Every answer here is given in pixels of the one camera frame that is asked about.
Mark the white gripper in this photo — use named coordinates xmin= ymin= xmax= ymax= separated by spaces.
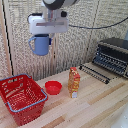
xmin=27 ymin=13 xmax=70 ymax=46

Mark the blue mug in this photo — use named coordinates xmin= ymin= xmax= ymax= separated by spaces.
xmin=27 ymin=33 xmax=51 ymax=57

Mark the red bowl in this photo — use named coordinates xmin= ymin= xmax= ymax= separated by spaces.
xmin=44 ymin=80 xmax=63 ymax=96

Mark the black dish rack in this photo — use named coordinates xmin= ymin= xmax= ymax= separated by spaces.
xmin=78 ymin=63 xmax=111 ymax=85

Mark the black toaster oven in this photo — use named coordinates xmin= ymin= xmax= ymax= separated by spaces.
xmin=92 ymin=37 xmax=128 ymax=80

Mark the red shopping basket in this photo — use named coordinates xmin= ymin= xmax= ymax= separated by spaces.
xmin=0 ymin=73 xmax=49 ymax=127

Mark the black cable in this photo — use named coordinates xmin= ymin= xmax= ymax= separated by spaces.
xmin=67 ymin=17 xmax=128 ymax=31

